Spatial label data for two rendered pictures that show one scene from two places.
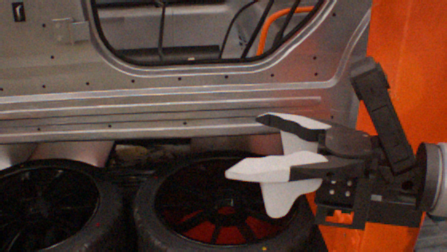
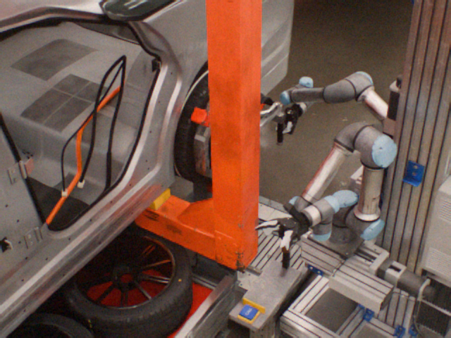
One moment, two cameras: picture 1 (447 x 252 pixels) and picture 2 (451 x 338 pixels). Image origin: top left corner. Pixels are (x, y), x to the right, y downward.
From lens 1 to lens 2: 2.40 m
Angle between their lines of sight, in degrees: 43
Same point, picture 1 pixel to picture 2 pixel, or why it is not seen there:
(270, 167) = (287, 239)
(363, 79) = (292, 210)
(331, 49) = (152, 150)
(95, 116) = (56, 275)
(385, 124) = (297, 215)
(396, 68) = (239, 170)
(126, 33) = not seen: outside the picture
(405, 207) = (305, 229)
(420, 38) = (246, 155)
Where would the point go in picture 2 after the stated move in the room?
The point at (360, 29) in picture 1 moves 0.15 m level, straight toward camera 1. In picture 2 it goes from (163, 130) to (180, 146)
